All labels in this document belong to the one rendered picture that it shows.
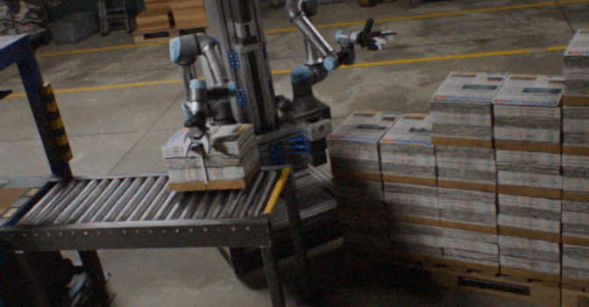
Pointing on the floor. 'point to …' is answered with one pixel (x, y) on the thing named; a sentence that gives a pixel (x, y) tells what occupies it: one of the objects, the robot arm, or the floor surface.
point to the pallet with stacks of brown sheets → (171, 12)
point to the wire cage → (17, 25)
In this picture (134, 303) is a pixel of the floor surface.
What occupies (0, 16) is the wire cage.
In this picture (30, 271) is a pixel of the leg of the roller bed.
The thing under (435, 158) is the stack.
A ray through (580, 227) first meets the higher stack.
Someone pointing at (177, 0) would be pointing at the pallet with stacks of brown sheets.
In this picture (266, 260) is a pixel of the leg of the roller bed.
